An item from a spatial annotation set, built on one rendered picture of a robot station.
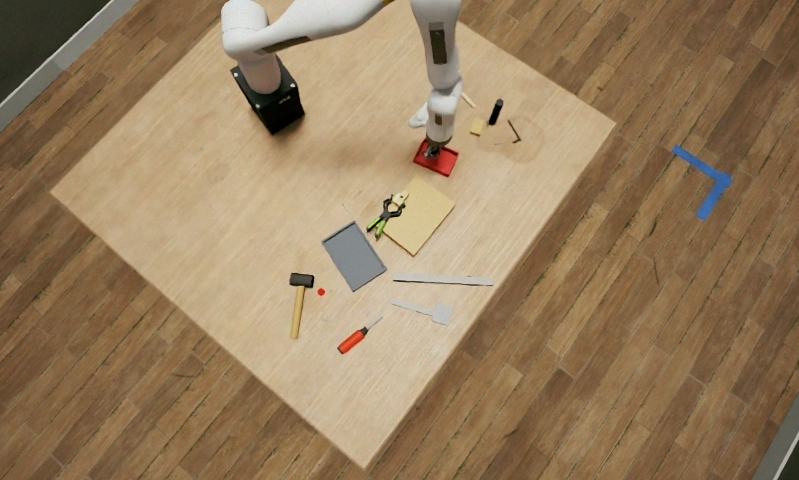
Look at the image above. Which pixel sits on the beige wooden dowel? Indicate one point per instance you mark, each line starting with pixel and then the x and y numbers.
pixel 468 100

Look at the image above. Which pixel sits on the black spring clamp with green handles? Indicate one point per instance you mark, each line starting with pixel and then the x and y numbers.
pixel 385 216

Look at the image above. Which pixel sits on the red shallow tray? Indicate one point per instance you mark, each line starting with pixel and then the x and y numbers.
pixel 442 165

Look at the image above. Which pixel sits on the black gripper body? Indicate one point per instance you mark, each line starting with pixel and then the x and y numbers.
pixel 435 144

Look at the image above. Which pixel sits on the red-handled screwdriver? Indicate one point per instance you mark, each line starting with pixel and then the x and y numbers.
pixel 355 338

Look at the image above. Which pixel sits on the black cylinder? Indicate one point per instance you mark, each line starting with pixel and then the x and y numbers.
pixel 496 111

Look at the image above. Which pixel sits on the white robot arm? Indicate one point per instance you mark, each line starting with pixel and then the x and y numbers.
pixel 309 20

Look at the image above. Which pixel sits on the mallet with black head and wooden handle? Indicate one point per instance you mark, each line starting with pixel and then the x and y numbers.
pixel 301 281

